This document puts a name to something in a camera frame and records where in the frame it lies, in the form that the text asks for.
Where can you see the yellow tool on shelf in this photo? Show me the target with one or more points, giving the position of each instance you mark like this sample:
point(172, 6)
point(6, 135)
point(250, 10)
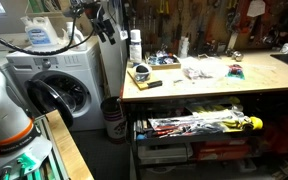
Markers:
point(251, 123)

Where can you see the small white detergent bottle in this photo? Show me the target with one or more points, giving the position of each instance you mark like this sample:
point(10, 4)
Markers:
point(73, 35)

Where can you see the black marker on board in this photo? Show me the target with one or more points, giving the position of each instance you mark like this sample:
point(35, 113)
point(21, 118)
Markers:
point(154, 84)

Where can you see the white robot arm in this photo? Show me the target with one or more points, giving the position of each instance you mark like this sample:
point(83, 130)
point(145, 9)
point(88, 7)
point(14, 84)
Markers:
point(22, 146)

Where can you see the silver bowl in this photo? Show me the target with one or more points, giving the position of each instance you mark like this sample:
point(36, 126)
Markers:
point(142, 70)

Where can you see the large white detergent jug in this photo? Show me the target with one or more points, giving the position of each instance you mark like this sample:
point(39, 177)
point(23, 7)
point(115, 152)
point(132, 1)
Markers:
point(40, 31)

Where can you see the white washing machine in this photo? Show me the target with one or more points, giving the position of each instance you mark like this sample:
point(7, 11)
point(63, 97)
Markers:
point(70, 83)

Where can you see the wooden chopping board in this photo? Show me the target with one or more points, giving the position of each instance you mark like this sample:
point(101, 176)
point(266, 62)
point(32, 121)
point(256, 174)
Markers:
point(142, 85)

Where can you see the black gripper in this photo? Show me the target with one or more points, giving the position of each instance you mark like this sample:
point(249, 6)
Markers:
point(100, 24)

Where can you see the wooden tray with items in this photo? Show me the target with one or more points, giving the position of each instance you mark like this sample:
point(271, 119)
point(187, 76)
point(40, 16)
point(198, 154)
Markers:
point(163, 62)

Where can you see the clear plastic bag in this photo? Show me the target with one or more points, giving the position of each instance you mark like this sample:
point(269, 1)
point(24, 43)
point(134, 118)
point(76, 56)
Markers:
point(206, 68)

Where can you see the wooden workbench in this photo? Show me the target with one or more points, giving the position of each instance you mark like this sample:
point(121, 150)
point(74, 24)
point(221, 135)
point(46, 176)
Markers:
point(262, 93)

